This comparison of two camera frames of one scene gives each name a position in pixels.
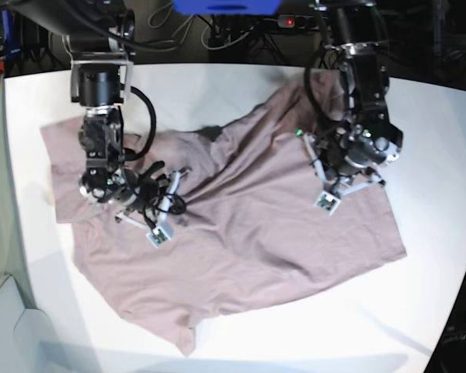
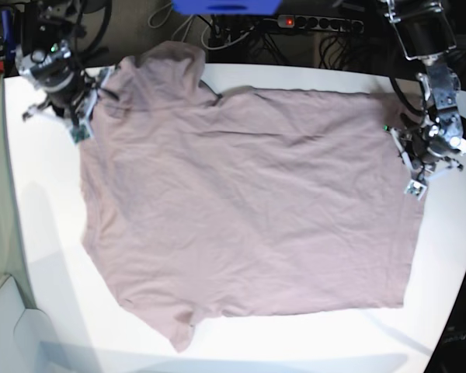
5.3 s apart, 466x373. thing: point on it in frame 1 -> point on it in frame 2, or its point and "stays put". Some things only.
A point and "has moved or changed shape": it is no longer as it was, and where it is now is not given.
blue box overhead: x=228 y=7 stays put
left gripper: x=145 y=187 -> x=67 y=92
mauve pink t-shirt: x=249 y=234 has moved or changed shape
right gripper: x=345 y=155 -> x=422 y=151
